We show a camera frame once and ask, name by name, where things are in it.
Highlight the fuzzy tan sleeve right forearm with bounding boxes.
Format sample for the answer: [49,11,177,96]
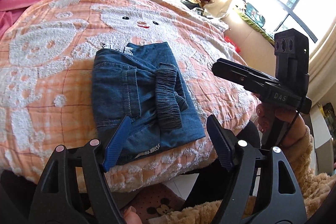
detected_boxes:
[149,126,335,223]

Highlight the yellow box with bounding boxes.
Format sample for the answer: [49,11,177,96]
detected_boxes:
[318,102,335,140]

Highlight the red box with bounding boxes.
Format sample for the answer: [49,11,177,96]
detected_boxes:
[224,36,241,53]

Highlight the mickey mouse slipper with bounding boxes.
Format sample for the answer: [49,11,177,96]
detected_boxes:
[129,184,185,223]

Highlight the right hand red nails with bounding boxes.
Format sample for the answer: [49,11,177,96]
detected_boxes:
[255,91,305,150]

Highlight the green windowsill cushion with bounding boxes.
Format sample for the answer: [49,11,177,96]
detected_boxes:
[236,0,274,45]

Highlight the peach bear pattern bedspread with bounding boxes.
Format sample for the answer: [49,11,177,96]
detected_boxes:
[1,0,258,192]

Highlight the blue denim pants lace trim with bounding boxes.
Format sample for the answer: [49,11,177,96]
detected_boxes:
[91,42,205,165]

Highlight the left hand red nails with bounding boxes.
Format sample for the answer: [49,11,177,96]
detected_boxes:
[123,206,142,224]

